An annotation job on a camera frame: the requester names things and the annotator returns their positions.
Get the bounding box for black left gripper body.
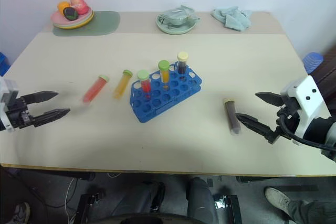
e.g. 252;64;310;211
5;95;36;131

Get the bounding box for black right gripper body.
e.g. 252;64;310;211
275;95;303;140

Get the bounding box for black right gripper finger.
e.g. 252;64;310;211
235;113;280;145
255;91;284;108

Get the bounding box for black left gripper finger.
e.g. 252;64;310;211
32;108;71;128
20;90;59;105

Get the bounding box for dark tube yellow cap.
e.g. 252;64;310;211
177;51;190;76
223;98;243;136

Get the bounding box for orange tube green cap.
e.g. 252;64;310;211
157;60;171;91
112;69;133;101

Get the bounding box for blue test tube rack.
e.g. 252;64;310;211
129;62;204;124

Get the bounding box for blue plastic crate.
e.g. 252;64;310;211
0;51;12;74

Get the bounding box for blue stacked stools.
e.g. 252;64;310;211
302;51;324;74

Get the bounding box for red tube green cap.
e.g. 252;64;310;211
136;69;153;102
81;74;110;107

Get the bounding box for dark brown furniture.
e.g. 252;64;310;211
309;46;336;102

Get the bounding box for white sneaker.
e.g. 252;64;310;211
264;187;292;220

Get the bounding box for pink plate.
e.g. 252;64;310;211
50;8;93;26

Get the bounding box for teal crumpled cloth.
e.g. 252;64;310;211
211;5;254;33

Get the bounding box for dark purple toy fruit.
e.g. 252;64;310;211
62;7;79;21

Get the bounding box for yellow plate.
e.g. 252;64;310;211
53;13;95;30

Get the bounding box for dark grey rounded shape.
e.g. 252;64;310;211
185;177;219;224

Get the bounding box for orange toy fruit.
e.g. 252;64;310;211
57;1;72;15

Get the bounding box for grey sneaker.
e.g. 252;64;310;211
11;202;31;224

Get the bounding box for green placemat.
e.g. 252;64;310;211
51;10;121;37

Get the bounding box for pink toy peach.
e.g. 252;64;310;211
70;0;88;16

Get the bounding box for grey trouser leg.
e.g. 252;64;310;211
287;199;336;224

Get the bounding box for pale green plate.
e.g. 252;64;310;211
155;13;198;35

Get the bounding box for black rounded shape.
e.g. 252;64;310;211
91;211;196;224

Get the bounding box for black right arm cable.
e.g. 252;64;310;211
277;112;336;153

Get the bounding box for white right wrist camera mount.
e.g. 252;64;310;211
279;74;332;146

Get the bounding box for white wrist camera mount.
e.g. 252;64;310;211
0;76;20;133
279;74;332;146

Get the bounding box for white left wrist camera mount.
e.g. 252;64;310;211
0;76;20;133

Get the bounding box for black table frame bar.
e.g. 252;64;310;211
236;175;336;186

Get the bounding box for black metal bracket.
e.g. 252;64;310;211
212;194;243;224
74;191;106;224

